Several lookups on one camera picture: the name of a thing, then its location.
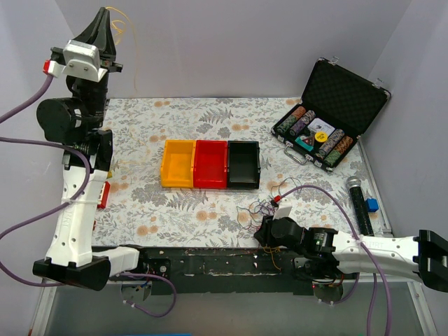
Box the red plastic bin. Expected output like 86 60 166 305
193 140 228 189

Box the yellow plastic bin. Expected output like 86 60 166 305
160 140 196 188

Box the floral table mat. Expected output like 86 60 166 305
92 98 378 247

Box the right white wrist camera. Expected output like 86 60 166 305
273 195 292 220

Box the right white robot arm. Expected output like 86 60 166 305
253 216 447 293

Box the coloured wire bundle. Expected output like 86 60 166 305
234 177 302 271

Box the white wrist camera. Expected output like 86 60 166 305
273 195 292 220
43 40 108 83

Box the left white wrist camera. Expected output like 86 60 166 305
43 40 108 83

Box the black microphone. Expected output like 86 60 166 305
346 176 374 237

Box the yellow dealer chip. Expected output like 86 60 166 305
314 132 328 143

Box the black poker chip case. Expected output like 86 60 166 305
271 58 391 173

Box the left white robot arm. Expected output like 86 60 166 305
33 7 149 291

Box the black plastic bin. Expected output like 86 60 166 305
227 141 261 190

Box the blue toy block right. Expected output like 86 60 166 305
365 198 379 213

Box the red white toy block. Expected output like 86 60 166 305
97 181 111 209

